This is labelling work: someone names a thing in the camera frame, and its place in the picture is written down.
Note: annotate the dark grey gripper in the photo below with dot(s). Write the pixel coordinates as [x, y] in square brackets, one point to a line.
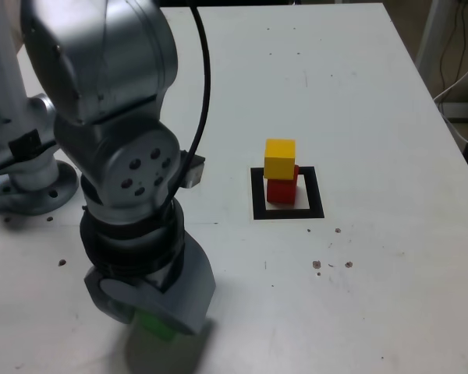
[165, 278]

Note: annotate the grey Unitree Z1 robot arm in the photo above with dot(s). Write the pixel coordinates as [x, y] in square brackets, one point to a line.
[101, 58]

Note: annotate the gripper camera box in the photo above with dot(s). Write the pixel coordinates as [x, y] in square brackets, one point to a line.
[195, 171]

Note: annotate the black tape square outline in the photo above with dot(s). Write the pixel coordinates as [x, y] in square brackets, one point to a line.
[257, 202]

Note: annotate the green cube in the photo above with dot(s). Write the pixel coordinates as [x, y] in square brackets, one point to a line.
[156, 325]

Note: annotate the yellow cube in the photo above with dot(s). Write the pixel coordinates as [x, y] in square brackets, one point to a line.
[280, 159]

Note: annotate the red cube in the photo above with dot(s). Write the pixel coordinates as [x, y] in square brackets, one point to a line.
[281, 192]

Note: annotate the white post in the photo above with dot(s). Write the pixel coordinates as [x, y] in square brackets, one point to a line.
[429, 35]

